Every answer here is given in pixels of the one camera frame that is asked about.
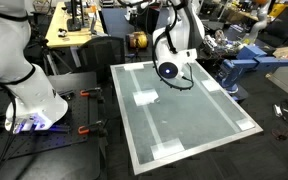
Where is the lower orange black clamp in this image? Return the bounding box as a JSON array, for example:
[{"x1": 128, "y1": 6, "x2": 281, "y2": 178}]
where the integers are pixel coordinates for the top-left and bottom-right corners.
[{"x1": 78, "y1": 121, "x2": 108, "y2": 137}]

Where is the orange black clamp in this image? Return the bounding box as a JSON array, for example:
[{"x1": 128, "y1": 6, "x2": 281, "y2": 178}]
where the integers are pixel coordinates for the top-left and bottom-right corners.
[
  {"x1": 80, "y1": 87, "x2": 105, "y2": 103},
  {"x1": 78, "y1": 121, "x2": 108, "y2": 137}
]

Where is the black office chair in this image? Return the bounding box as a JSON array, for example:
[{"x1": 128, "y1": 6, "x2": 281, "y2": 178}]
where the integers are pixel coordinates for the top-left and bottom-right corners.
[{"x1": 77, "y1": 36, "x2": 125, "y2": 83}]

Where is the glass table top panel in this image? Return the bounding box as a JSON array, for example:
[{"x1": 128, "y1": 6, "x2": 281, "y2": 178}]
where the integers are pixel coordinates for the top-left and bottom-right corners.
[{"x1": 111, "y1": 61, "x2": 262, "y2": 175}]

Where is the wooden desk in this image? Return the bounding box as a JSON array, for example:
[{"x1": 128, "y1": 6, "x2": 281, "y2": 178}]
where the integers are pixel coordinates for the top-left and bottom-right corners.
[{"x1": 45, "y1": 1, "x2": 105, "y2": 49}]

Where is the upper orange black clamp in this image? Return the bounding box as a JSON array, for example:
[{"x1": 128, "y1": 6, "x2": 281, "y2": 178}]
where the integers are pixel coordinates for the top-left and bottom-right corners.
[{"x1": 80, "y1": 87, "x2": 105, "y2": 103}]

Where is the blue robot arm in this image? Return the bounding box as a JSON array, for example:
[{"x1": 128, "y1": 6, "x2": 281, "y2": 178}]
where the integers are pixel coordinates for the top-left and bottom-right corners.
[{"x1": 215, "y1": 45, "x2": 288, "y2": 101}]

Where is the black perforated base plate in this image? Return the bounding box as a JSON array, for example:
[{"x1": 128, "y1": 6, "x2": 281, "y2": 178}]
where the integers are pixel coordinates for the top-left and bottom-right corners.
[{"x1": 0, "y1": 72, "x2": 97, "y2": 158}]

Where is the yellow cable reel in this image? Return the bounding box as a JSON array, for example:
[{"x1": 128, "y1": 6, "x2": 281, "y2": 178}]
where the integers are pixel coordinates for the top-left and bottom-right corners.
[{"x1": 128, "y1": 31, "x2": 148, "y2": 49}]

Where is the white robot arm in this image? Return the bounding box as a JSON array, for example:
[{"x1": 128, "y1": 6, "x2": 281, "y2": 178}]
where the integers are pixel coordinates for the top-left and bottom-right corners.
[{"x1": 0, "y1": 0, "x2": 205, "y2": 132}]

